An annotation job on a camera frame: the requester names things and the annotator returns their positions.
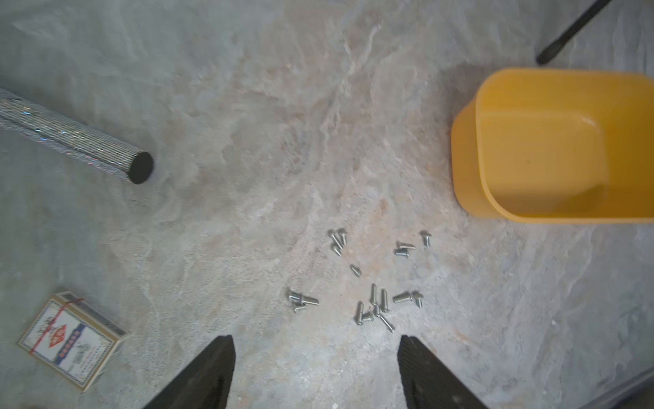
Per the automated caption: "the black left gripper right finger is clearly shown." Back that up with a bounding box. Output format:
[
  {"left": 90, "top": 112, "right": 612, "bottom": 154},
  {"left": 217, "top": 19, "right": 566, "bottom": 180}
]
[{"left": 397, "top": 335, "right": 487, "bottom": 409}]

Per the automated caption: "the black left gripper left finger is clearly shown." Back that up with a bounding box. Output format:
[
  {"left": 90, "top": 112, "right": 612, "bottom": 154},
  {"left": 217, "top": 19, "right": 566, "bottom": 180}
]
[{"left": 145, "top": 335, "right": 236, "bottom": 409}]

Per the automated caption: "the yellow plastic storage box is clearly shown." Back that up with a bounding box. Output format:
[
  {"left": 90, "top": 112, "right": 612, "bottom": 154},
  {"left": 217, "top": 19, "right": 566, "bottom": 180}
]
[{"left": 451, "top": 68, "right": 653, "bottom": 224}]

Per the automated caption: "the playing card box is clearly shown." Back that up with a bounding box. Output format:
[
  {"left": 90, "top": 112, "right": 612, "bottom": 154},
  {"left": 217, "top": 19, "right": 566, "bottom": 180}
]
[{"left": 18, "top": 291, "right": 130, "bottom": 393}]

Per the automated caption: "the glittery silver tube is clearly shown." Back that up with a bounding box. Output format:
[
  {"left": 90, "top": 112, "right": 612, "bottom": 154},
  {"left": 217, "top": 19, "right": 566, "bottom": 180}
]
[{"left": 1, "top": 90, "right": 154, "bottom": 185}]

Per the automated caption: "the black music stand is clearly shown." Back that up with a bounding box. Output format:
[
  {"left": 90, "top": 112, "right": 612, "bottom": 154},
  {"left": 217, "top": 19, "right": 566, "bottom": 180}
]
[{"left": 536, "top": 0, "right": 611, "bottom": 66}]

